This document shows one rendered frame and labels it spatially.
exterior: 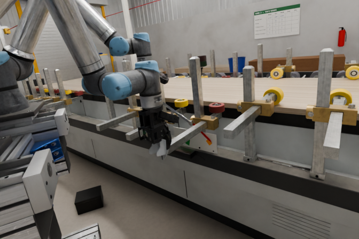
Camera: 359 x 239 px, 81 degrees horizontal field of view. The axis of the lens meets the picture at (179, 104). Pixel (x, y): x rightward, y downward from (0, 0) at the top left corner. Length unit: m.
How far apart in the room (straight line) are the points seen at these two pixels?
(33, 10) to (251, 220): 1.55
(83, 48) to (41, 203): 0.41
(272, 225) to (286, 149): 0.50
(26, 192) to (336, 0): 7.98
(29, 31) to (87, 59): 0.48
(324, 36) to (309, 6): 1.01
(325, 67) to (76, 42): 0.75
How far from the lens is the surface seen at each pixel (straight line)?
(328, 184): 0.93
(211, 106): 1.07
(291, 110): 1.05
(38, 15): 1.13
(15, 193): 0.56
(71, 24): 0.68
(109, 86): 0.60
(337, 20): 8.00
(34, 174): 0.54
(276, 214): 1.41
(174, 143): 0.82
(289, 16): 8.10
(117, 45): 0.90
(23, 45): 1.14
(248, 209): 1.47
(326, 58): 0.81
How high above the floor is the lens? 1.21
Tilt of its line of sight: 15 degrees down
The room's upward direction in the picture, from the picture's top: 6 degrees counter-clockwise
